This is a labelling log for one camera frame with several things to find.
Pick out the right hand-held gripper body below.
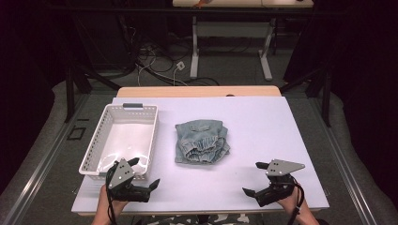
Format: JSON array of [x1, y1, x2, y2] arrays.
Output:
[[254, 158, 306, 208]]

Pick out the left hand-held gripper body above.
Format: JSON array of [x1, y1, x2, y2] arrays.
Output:
[[106, 157, 152, 203]]

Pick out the white perforated plastic basket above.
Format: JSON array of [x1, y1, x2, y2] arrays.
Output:
[[78, 102, 159, 182]]

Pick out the light blue denim shorts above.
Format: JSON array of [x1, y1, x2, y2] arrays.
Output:
[[174, 119, 231, 165]]

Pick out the person's left hand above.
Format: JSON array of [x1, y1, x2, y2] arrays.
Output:
[[97, 184, 130, 217]]

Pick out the person's right hand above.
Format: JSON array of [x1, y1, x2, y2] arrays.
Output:
[[276, 184, 306, 217]]

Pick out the white table board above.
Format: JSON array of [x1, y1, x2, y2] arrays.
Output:
[[70, 96, 330, 215]]

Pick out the person's camouflage pants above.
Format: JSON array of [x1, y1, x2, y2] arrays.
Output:
[[137, 213, 264, 225]]

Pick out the black metal stand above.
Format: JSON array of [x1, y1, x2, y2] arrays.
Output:
[[64, 60, 122, 124], [279, 62, 333, 128]]

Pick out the light wooden table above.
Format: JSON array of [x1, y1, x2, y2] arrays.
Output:
[[78, 85, 323, 218]]

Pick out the white-framed desk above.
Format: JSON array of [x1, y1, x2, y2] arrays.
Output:
[[172, 0, 314, 82]]

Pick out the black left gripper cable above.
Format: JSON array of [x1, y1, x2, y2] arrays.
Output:
[[105, 168, 118, 225]]

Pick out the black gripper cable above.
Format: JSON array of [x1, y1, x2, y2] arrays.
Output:
[[105, 168, 118, 225], [286, 179, 305, 225]]

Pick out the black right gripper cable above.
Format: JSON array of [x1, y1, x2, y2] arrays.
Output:
[[286, 179, 305, 225]]

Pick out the aluminium floor rail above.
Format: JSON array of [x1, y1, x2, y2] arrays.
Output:
[[1, 93, 90, 225], [308, 98, 389, 225]]

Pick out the white floor cable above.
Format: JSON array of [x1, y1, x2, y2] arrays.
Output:
[[136, 50, 189, 87]]

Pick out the black floor cable bundle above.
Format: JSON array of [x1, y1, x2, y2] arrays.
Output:
[[125, 18, 221, 87]]

